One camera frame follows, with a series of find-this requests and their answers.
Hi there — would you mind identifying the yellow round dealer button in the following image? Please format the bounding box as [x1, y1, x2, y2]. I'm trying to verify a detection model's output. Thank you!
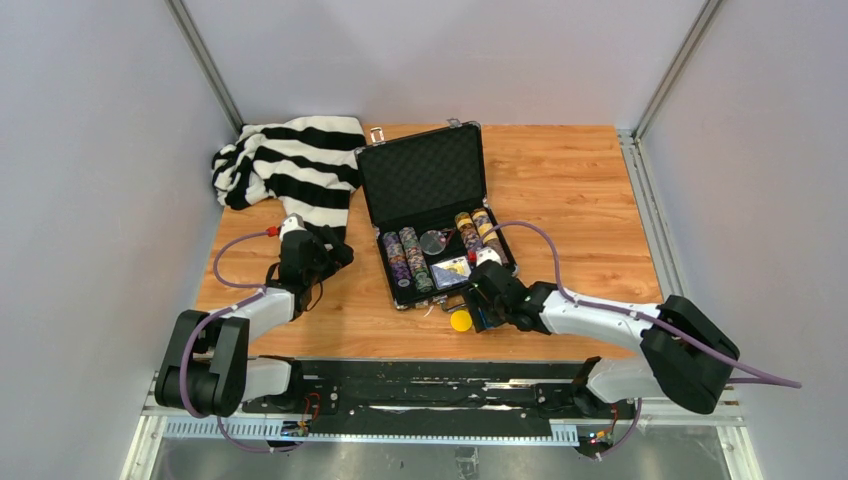
[450, 310, 473, 332]

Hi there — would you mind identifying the blue yellow card deck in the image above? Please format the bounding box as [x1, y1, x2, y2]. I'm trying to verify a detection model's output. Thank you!
[430, 256, 472, 289]

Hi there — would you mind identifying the clear round plastic disc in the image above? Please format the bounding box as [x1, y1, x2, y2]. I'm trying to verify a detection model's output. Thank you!
[419, 230, 450, 256]

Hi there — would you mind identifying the black poker set case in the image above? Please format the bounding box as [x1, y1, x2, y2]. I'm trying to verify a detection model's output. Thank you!
[354, 120, 496, 310]

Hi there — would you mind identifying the blue 10 poker chip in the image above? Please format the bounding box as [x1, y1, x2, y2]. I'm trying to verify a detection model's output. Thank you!
[478, 309, 493, 330]

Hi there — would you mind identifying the black triangular heart token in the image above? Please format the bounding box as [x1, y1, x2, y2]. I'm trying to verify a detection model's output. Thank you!
[445, 229, 457, 246]

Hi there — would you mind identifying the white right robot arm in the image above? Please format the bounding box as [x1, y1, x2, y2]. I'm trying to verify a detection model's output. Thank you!
[461, 261, 739, 417]

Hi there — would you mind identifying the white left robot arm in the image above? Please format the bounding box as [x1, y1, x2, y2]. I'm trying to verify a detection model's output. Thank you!
[153, 226, 354, 418]

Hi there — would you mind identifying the multicolour chip row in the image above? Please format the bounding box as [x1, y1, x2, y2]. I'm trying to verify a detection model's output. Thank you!
[399, 227, 435, 293]

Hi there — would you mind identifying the purple chip row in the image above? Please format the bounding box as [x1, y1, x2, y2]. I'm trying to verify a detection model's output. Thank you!
[382, 231, 412, 288]

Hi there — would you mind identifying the black white striped cloth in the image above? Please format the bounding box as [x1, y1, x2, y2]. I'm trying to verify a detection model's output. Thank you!
[211, 115, 366, 240]

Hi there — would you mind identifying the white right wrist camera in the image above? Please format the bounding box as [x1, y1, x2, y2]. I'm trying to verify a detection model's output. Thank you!
[475, 246, 503, 267]

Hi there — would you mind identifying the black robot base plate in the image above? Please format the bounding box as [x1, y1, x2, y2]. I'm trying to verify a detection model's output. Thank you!
[242, 359, 635, 439]

